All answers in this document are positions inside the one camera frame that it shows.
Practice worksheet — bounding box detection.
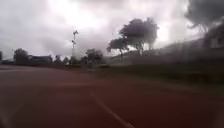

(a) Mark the small tree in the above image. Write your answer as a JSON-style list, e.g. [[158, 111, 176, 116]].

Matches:
[[106, 37, 130, 60]]

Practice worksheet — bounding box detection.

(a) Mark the large broad tree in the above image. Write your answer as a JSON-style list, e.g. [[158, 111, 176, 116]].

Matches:
[[119, 17, 160, 56]]

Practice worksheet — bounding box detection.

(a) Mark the floodlight pole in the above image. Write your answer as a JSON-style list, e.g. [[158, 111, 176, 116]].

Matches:
[[70, 29, 80, 65]]

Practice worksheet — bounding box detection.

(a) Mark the dark grass strip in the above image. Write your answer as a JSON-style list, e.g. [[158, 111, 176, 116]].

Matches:
[[71, 63, 224, 89]]

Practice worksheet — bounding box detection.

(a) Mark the red running track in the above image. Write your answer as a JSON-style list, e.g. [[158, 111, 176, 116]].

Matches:
[[0, 64, 224, 128]]

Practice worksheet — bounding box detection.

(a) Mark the low building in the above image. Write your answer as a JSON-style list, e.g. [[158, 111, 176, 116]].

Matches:
[[27, 54, 54, 65]]

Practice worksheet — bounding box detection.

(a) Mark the row of trees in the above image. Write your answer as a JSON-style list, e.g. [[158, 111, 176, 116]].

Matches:
[[0, 48, 104, 67]]

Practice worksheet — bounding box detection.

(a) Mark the dark tree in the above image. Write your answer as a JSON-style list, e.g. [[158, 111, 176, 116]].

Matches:
[[184, 0, 224, 33]]

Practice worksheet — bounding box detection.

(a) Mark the pale wall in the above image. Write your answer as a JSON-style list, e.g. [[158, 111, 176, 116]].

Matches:
[[106, 37, 224, 66]]

